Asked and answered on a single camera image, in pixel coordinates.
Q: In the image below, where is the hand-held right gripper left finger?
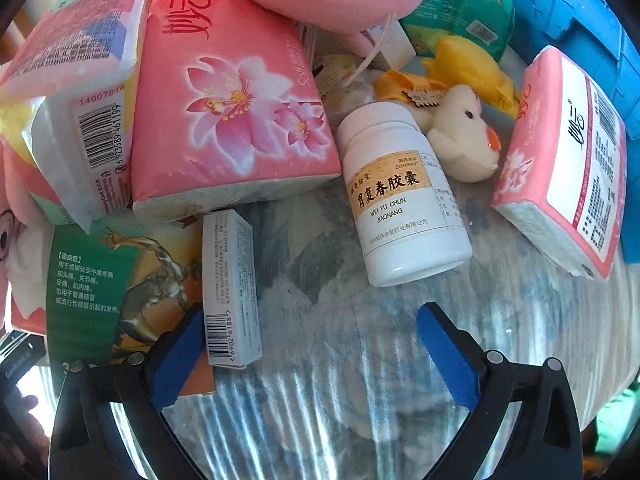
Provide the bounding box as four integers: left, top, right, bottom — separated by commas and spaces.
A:
49, 304, 207, 480

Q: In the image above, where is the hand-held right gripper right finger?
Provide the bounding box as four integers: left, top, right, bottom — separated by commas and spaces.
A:
416, 301, 587, 480

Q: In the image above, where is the small white medicine box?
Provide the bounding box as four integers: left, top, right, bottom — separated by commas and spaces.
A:
201, 208, 264, 371

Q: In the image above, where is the blue plastic crate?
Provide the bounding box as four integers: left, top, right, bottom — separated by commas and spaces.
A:
459, 0, 640, 128

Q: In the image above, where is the green medicine box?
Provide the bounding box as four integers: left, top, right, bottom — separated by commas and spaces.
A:
45, 219, 217, 397

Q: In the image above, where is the pink plush with stitched glasses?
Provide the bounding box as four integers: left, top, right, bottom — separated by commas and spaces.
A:
0, 142, 57, 337

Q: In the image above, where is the white medicine bottle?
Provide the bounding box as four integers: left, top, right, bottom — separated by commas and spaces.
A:
335, 100, 474, 288

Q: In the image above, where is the pink tissue pack white label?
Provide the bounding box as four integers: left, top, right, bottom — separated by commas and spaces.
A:
489, 45, 629, 281

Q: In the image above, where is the small yellow duck plush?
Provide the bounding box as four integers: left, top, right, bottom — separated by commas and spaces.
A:
374, 35, 522, 184

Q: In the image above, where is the pink floral tissue pack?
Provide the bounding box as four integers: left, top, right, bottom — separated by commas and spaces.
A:
130, 0, 344, 224

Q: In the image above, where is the clear plastic bag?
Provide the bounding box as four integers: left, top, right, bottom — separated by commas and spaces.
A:
314, 54, 377, 113

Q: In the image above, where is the white teal small box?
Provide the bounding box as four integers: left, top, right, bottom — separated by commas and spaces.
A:
363, 19, 417, 70

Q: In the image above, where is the green tissue pack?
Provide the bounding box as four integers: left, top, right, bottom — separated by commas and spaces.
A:
399, 0, 517, 59

